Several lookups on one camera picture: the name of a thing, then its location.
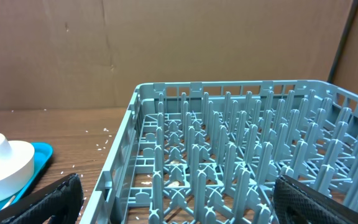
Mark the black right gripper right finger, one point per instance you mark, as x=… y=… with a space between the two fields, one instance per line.
x=295 y=202

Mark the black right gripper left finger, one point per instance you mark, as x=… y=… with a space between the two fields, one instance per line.
x=59 y=202

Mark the pale green bowl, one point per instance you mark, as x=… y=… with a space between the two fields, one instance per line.
x=16 y=169

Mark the grey dishwasher rack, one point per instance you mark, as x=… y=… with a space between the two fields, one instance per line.
x=213 y=150

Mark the wooden chopstick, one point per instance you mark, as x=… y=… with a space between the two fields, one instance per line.
x=9 y=202

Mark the teal plastic tray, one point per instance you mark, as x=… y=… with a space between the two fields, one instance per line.
x=43 y=153

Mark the black pole in background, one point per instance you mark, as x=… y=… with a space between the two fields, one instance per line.
x=342 y=43

